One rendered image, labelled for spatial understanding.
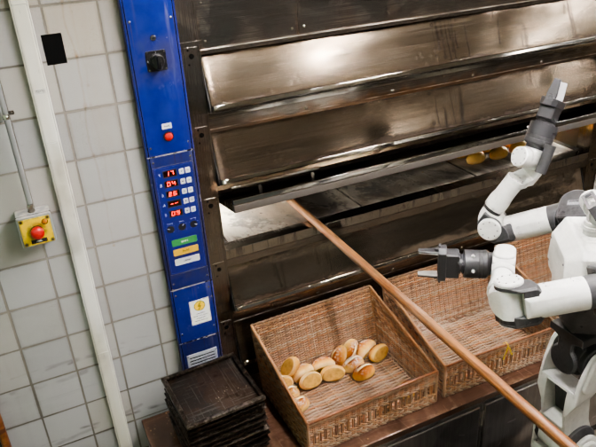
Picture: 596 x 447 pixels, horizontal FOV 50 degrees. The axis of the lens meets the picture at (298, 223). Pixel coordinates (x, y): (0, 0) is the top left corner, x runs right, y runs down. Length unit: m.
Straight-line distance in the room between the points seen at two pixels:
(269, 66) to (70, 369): 1.26
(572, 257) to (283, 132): 1.04
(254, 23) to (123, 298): 1.04
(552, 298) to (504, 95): 1.24
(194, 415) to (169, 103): 1.02
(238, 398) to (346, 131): 1.03
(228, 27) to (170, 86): 0.27
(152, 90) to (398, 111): 0.96
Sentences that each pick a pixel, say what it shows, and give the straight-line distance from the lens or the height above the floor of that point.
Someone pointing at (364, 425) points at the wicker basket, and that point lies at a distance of 2.43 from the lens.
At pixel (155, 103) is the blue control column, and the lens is 2.08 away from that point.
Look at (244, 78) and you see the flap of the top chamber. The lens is 2.19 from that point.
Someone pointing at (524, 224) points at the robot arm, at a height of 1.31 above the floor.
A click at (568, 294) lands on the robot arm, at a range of 1.80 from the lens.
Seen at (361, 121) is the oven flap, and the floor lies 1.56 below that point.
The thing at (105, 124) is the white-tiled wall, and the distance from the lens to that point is 2.10.
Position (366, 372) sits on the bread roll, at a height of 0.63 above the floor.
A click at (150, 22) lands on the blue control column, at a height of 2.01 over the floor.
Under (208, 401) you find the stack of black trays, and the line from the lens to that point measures 2.30.
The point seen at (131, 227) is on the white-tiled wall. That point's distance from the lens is 2.23.
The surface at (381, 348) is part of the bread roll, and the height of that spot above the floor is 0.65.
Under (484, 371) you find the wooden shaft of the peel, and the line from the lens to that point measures 1.77.
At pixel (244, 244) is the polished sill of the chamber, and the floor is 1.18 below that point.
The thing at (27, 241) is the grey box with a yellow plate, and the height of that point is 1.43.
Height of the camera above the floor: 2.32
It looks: 27 degrees down
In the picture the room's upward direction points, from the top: 4 degrees counter-clockwise
